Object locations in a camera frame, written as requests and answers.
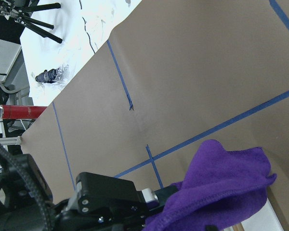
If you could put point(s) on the red cylinder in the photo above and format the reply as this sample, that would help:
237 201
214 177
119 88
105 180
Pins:
21 111

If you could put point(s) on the white floor sheet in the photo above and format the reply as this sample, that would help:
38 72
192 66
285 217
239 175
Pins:
84 26

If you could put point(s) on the horizontal blue tape strip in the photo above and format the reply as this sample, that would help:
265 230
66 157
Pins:
208 132

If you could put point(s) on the black camera tripod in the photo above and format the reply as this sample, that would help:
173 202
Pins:
19 11

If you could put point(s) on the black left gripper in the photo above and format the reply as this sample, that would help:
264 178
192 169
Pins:
102 203

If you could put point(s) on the purple towel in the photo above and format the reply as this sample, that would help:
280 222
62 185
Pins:
221 188

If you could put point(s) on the blue tape strip right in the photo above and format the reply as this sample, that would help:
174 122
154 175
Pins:
154 166

